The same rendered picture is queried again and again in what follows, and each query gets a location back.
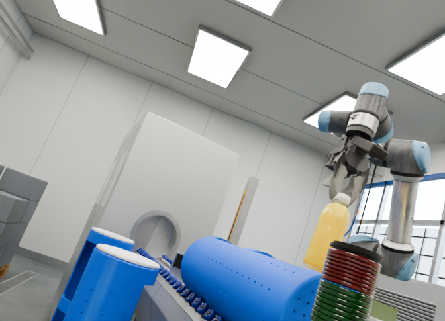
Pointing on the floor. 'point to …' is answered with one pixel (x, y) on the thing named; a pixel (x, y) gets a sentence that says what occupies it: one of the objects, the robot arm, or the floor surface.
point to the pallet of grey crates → (16, 210)
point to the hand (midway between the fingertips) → (342, 198)
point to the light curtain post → (243, 210)
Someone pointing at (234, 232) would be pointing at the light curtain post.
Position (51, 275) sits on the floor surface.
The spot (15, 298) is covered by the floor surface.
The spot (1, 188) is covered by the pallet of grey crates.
